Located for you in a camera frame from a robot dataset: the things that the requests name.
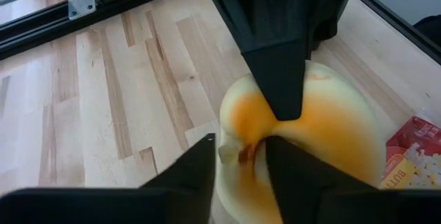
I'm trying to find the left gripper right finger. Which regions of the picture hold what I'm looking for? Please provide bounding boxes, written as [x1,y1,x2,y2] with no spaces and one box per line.
[264,135,441,224]

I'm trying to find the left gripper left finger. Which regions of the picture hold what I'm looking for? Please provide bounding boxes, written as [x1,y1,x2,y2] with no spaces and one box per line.
[0,132,217,224]

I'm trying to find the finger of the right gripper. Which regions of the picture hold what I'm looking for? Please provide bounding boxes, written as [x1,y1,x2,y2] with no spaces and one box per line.
[307,0,356,52]
[199,0,325,121]

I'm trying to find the red popcorn packet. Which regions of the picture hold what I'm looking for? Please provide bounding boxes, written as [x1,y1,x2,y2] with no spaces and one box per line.
[378,115,441,190]

